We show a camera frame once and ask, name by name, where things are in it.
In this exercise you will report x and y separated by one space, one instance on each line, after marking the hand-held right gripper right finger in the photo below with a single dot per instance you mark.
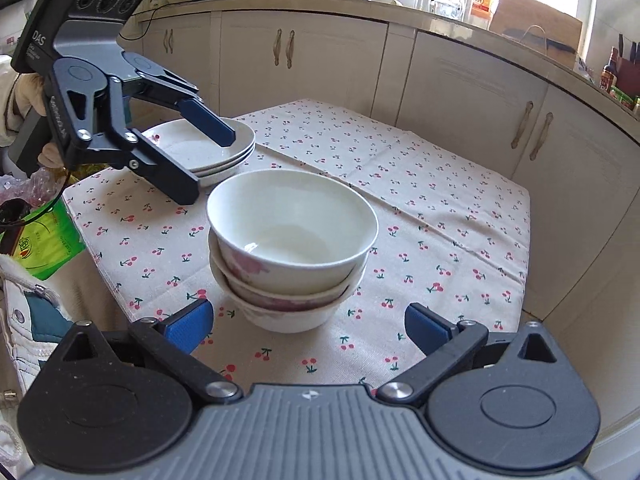
426 331

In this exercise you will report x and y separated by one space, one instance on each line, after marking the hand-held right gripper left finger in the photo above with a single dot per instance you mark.
190 324

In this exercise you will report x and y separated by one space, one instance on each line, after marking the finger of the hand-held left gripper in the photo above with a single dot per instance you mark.
210 125
165 175

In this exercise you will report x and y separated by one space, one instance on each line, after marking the oval deep white plate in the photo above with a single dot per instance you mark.
170 140

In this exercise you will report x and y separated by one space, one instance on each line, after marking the small white flower print plate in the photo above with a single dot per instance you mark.
227 166

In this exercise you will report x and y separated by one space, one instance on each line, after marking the large white fruit print plate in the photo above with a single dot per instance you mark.
217 178

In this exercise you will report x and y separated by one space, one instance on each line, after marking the white pale floral bowl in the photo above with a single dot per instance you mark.
290 321

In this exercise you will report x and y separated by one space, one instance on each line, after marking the white pink floral bowl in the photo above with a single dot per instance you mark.
290 220
310 301

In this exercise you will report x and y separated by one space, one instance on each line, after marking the person's left forearm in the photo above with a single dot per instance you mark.
5 110

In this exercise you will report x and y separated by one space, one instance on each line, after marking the person's left hand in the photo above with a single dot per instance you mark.
27 95

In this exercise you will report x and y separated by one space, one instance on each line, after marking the cherry print tablecloth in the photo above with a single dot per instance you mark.
425 200

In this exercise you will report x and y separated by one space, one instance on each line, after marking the pink plastic bag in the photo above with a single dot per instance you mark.
30 185

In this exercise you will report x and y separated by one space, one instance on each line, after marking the green printed bag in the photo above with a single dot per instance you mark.
47 245

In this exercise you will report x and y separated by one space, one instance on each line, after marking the person's white clothing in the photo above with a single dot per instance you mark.
30 320

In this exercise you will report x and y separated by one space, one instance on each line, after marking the beige kitchen countertop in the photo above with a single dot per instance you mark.
450 22

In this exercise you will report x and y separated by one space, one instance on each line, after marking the glass teapot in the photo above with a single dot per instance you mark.
447 7

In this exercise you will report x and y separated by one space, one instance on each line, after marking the green box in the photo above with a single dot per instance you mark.
625 96

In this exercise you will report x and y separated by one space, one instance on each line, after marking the dark sauce bottle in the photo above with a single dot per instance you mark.
607 75

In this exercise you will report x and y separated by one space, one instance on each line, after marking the wooden cutting board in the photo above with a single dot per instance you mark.
540 15

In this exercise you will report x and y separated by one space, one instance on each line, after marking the red knife block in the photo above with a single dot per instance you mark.
630 62

